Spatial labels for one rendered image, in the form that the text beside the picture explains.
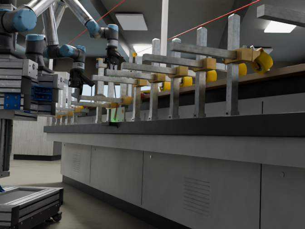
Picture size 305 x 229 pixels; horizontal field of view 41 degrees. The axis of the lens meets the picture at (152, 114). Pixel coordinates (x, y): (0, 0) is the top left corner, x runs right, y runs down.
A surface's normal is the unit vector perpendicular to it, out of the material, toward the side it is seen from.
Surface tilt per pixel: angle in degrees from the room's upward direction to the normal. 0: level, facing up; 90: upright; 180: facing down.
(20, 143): 90
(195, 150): 90
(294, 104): 90
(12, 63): 90
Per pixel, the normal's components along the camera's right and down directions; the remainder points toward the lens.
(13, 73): -0.08, -0.06
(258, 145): -0.90, -0.06
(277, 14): 0.43, -0.04
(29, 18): 0.83, 0.09
